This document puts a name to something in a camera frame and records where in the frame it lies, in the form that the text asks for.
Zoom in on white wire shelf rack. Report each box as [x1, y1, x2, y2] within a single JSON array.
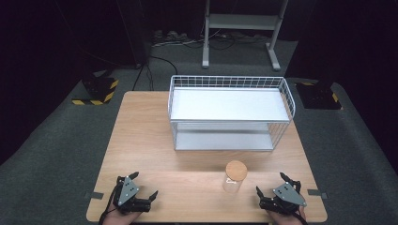
[[167, 74, 297, 152]]

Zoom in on grey power strip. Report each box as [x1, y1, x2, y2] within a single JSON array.
[[151, 29, 191, 49]]

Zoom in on bundle of floor cables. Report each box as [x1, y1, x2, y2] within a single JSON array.
[[187, 29, 272, 52]]

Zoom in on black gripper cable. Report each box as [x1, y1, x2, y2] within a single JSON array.
[[292, 208, 310, 225], [98, 187, 118, 225]]

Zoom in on grey tape piece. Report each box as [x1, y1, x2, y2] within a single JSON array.
[[84, 190, 105, 201], [306, 188, 329, 201]]

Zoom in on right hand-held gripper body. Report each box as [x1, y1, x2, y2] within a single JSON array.
[[258, 180, 308, 217]]

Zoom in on white metal stand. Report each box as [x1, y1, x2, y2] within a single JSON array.
[[201, 0, 289, 71]]

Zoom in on black floor cable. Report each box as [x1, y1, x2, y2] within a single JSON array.
[[131, 55, 179, 92]]

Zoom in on glass jar with cork lid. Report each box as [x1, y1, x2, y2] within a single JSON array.
[[222, 159, 249, 193]]

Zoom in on person's left hand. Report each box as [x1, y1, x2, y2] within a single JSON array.
[[101, 207, 143, 225]]

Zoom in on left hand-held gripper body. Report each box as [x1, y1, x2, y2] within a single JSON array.
[[112, 175, 152, 216]]

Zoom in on yellow-black striped floor base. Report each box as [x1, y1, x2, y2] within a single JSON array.
[[71, 76, 120, 107], [295, 81, 344, 111]]

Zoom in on person's right hand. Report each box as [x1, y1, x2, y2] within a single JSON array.
[[267, 208, 307, 225]]

